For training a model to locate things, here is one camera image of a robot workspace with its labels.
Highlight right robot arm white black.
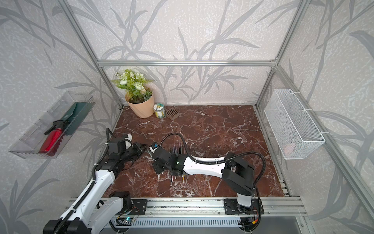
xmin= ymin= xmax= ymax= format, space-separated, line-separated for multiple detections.
xmin=148 ymin=143 xmax=254 ymax=208

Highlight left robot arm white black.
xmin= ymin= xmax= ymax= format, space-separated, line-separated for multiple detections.
xmin=43 ymin=131 xmax=147 ymax=234

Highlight terracotta flower pot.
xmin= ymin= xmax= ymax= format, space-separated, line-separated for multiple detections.
xmin=125 ymin=94 xmax=155 ymax=119

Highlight brown drain grate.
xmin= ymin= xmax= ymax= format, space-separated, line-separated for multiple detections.
xmin=166 ymin=108 xmax=180 ymax=121

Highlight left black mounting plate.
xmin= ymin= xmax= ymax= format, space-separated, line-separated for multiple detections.
xmin=129 ymin=199 xmax=148 ymax=215

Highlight black mounting plate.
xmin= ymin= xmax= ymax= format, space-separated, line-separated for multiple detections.
xmin=129 ymin=199 xmax=148 ymax=215
xmin=224 ymin=199 xmax=264 ymax=215

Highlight small tin can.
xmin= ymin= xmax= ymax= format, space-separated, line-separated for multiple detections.
xmin=153 ymin=103 xmax=166 ymax=119

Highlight green circuit board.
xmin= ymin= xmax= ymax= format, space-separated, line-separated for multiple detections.
xmin=115 ymin=215 xmax=139 ymax=227

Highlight green plant white flowers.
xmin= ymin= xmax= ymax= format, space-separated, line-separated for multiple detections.
xmin=111 ymin=69 xmax=153 ymax=104

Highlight red spray bottle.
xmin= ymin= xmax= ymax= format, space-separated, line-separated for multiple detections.
xmin=39 ymin=120 xmax=70 ymax=157

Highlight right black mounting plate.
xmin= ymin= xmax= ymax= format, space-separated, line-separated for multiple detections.
xmin=224 ymin=199 xmax=264 ymax=215

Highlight pink object in basket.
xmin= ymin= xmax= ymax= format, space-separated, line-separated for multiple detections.
xmin=283 ymin=143 xmax=297 ymax=157

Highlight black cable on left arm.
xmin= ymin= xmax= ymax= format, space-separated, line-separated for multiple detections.
xmin=92 ymin=128 xmax=115 ymax=180

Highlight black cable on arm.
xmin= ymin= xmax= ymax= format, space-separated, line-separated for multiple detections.
xmin=159 ymin=133 xmax=267 ymax=188
xmin=92 ymin=128 xmax=115 ymax=180

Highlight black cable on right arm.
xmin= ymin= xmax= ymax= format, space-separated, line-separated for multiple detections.
xmin=159 ymin=133 xmax=267 ymax=188

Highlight clear plastic wall tray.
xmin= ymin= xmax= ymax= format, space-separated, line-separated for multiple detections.
xmin=9 ymin=91 xmax=95 ymax=159

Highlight white wire mesh basket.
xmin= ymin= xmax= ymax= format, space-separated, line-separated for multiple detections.
xmin=265 ymin=89 xmax=325 ymax=160

